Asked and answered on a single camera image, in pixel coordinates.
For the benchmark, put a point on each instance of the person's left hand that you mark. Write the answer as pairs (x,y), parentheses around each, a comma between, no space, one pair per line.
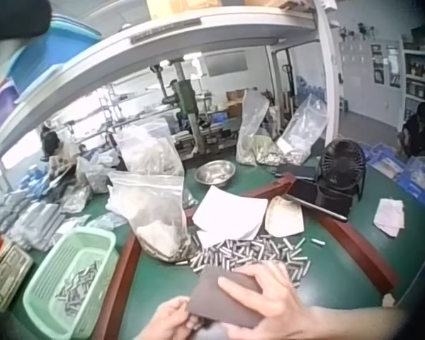
(163,320)

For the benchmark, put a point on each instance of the person's right hand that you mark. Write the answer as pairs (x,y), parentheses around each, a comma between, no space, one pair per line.
(287,311)

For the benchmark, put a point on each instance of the person's left fingers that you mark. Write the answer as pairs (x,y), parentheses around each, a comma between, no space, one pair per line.
(184,318)

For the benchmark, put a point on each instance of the brown card sheet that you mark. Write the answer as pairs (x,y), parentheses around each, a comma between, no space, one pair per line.
(219,301)

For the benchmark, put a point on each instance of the pile of small metal cylinders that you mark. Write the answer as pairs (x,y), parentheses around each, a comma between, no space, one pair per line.
(248,253)

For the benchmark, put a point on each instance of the large clear bag of parts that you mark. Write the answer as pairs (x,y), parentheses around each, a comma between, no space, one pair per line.
(159,219)

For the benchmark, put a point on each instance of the metal cylinders heap in basket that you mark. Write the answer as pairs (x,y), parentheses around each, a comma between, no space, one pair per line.
(76,287)

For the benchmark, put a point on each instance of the white paper sheet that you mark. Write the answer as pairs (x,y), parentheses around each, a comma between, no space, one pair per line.
(230,212)

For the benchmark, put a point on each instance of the green plastic basket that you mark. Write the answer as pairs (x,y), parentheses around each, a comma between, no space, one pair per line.
(53,294)

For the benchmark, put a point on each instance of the beige paper sheet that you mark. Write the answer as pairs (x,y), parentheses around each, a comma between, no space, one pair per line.
(284,216)

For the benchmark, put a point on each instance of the steel bowl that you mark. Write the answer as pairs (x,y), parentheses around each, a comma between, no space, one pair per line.
(215,173)

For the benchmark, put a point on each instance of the light green small cylinder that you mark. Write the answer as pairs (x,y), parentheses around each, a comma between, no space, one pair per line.
(317,242)

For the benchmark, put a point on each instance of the clear plastic bag of parts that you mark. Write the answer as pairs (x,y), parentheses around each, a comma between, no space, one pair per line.
(150,150)

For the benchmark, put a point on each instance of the metal rod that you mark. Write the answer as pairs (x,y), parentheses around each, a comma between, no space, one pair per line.
(318,209)

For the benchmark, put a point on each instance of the weighing scale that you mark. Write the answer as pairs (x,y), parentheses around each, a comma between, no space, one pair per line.
(7,276)

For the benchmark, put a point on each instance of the heap of clear plastic packets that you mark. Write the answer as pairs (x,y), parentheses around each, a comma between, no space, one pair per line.
(32,216)

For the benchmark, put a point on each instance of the black notebook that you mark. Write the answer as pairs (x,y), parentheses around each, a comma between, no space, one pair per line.
(295,171)

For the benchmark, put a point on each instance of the black box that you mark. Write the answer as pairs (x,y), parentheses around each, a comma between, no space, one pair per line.
(326,200)

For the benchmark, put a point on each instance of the drill press machine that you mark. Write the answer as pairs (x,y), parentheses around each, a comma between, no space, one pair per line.
(195,127)

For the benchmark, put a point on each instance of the tall clear bag of parts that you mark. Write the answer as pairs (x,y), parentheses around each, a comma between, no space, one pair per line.
(255,131)

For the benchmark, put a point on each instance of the black desk fan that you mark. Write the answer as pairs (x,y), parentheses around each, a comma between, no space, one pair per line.
(340,166)

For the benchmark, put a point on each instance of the slanted clear bag of parts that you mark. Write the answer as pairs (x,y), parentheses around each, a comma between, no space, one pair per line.
(302,134)

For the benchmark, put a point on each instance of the stack of cardboard cartons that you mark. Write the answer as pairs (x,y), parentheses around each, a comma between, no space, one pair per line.
(235,102)

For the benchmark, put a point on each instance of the crumpled white paper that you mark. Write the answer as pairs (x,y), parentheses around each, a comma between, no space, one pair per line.
(389,216)

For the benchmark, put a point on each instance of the stack of blue water jugs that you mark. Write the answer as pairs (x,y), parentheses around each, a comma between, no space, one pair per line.
(310,90)

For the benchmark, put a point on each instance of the grey overhead shelf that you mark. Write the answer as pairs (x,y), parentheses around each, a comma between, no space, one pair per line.
(127,60)

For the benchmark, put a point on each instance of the blue plastic crates heap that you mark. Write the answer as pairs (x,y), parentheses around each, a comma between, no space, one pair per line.
(407,173)

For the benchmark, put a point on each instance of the blue plastic bins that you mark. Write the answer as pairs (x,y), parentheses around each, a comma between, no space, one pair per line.
(49,56)

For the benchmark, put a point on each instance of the storage rack with goods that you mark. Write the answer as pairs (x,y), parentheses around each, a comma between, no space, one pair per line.
(422,74)

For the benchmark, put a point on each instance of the red wooden frame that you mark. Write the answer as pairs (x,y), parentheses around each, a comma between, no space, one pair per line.
(354,248)

